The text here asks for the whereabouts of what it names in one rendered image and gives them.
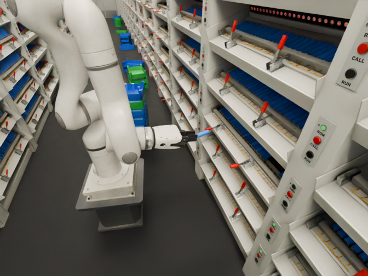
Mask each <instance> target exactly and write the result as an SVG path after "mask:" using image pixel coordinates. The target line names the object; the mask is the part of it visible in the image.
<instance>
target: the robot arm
mask: <svg viewBox="0 0 368 276"><path fill-rule="evenodd" d="M6 2H7V5H8V8H9V9H10V11H11V13H12V14H13V15H14V17H15V18H16V19H17V21H18V22H19V23H21V24H22V25H24V26H25V27H26V28H27V29H29V30H30V31H32V32H33V33H35V34H36V35H37V36H39V37H40V38H41V39H42V40H44V41H45V42H46V44H47V45H48V47H49V49H50V51H51V53H52V55H53V58H54V61H55V64H56V67H57V70H58V73H59V77H60V86H59V91H58V94H57V98H56V103H55V117H56V119H57V122H58V123H59V124H60V125H61V126H62V127H63V128H64V129H67V130H77V129H80V128H82V127H84V126H86V125H88V124H90V125H89V127H88V128H87V130H86V131H85V133H84V134H83V137H82V139H83V143H84V145H85V147H86V149H87V151H88V153H89V155H90V158H91V160H92V162H93V164H94V167H95V168H94V169H93V171H92V173H91V178H92V180H93V181H94V182H95V183H96V184H98V185H111V184H113V183H116V182H118V181H120V180H121V179H122V178H123V177H124V176H125V175H126V174H127V173H128V171H129V165H132V164H135V163H136V162H137V161H138V160H139V159H140V155H141V150H151V149H152V148H158V149H175V148H180V147H185V144H186V143H187V142H194V141H197V137H198V135H197V134H195V132H196V131H195V130H190V131H185V130H180V129H178V128H177V126H176V125H161V126H155V127H152V128H151V127H135V124H134V120H133V115H132V112H131V108H130V104H129V100H128V96H127V91H126V88H125V84H124V80H123V76H122V73H121V70H120V66H119V62H118V59H117V55H116V51H115V48H114V45H113V41H112V37H111V34H110V31H109V28H108V24H107V22H106V19H105V17H104V15H103V14H102V12H101V10H100V9H99V8H98V7H97V0H6ZM64 19H65V21H66V24H67V27H68V28H69V30H70V31H71V33H72V35H73V37H72V36H70V35H69V34H66V33H65V32H63V31H61V30H60V29H59V27H58V21H59V20H64ZM89 78H90V81H91V83H92V85H93V88H94V90H92V91H89V92H87V93H84V94H82V92H83V90H84V89H85V87H86V86H87V83H88V79H89ZM182 139H183V140H182Z"/></svg>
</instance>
